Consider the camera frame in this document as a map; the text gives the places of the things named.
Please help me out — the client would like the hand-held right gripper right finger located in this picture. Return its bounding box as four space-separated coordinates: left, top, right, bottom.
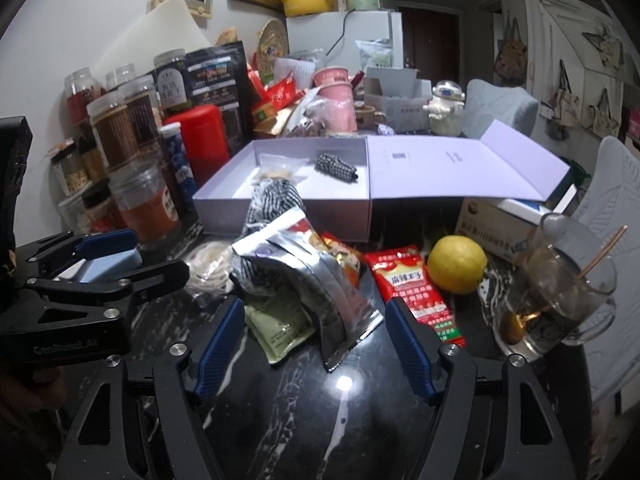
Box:
384 297 591 480

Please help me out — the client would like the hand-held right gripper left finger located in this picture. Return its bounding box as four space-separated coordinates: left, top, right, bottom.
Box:
60 296 247 480

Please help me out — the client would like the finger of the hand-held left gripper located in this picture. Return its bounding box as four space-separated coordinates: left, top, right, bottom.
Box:
16 229 139 279
25 259 192 312

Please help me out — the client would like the green sachet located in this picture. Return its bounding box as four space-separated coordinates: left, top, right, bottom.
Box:
244 304 319 367

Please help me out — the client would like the silver foil packet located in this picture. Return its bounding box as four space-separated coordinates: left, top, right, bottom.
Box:
231 209 385 373

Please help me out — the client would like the small red gold snack packet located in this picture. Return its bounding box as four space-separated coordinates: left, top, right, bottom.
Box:
320 231 364 288

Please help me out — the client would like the large checkered cloth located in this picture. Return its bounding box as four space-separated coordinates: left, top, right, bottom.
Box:
244 179 309 237

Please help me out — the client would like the white cardboard gift box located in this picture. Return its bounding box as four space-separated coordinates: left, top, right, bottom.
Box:
192 120 572 244

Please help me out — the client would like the light blue case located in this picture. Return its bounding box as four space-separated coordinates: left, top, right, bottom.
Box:
79 250 144 284

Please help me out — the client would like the jar with orange contents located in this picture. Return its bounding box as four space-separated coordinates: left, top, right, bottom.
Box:
108 161 182 247

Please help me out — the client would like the small jar with nuts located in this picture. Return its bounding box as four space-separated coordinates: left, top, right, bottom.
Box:
49 141 92 197

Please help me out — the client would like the yellow lemon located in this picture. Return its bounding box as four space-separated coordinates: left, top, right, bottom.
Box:
426 234 489 296

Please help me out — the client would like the blue tube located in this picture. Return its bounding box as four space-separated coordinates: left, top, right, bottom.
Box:
159 126 199 217

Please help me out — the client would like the jar with brown contents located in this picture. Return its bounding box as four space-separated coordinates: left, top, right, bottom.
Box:
86 94 139 172

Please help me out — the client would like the gold spoon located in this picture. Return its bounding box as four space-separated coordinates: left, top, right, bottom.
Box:
501 224 629 347

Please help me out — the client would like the jar with dark brown label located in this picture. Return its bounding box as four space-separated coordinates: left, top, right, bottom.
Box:
121 76 164 149

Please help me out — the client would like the red canister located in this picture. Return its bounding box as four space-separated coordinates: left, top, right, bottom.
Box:
164 104 232 177

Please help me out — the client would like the jar with red contents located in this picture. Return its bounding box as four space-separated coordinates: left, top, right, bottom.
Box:
64 66 107 127

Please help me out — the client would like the printed cardboard carton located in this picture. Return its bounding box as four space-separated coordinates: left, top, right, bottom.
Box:
454 196 577 264

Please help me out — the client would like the glass cup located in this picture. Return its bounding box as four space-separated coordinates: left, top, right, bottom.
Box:
481 211 619 362

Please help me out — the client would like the clear plastic bag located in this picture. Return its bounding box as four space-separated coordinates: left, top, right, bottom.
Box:
256 154 312 182

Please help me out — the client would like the dark lidded jar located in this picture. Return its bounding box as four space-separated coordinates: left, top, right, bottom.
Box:
151 49 194 112

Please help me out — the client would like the black foil bag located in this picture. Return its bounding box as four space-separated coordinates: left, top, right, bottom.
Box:
186 41 254 144

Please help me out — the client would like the white foam board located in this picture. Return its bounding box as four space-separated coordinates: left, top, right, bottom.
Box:
91 0 212 87

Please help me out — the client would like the red gift packet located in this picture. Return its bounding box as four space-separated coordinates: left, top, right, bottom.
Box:
249 71 307 117

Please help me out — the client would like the white robot toy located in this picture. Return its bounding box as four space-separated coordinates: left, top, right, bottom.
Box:
421 79 469 137

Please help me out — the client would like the light grey chair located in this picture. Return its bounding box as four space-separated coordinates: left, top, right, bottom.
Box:
569 136 640 402

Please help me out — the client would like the plain white shipping box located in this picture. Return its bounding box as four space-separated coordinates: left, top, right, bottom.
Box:
364 64 434 132

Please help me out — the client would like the grey cushion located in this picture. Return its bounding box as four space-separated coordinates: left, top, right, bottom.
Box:
461 79 539 139

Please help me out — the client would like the pink cup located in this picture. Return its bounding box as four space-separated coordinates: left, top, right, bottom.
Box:
311 65 359 134

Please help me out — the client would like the woven round plate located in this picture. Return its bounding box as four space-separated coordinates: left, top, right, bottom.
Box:
256 18 291 69

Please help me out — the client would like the hanging tote bag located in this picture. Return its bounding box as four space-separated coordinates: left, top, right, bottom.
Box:
494 16 529 87

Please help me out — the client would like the white fridge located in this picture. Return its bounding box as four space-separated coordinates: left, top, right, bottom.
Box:
285 9 404 69

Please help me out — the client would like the white cord coil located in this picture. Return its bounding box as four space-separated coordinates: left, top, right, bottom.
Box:
186 241 237 302

